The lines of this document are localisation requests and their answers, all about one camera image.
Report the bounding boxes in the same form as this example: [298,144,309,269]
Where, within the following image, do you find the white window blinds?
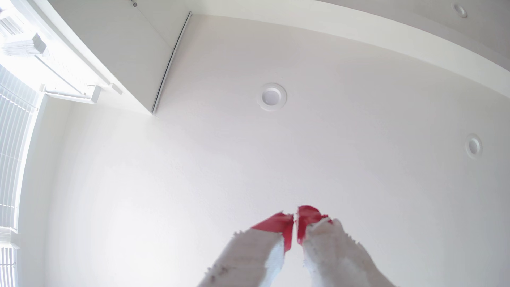
[0,64,40,287]

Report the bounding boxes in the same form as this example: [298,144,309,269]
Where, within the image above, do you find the white raised blind stack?
[2,33,48,56]

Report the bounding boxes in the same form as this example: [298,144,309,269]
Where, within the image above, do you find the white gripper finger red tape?
[198,212,295,287]
[297,205,395,287]

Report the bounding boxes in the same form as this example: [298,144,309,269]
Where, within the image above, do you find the white blind headrail bracket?
[39,84,101,105]

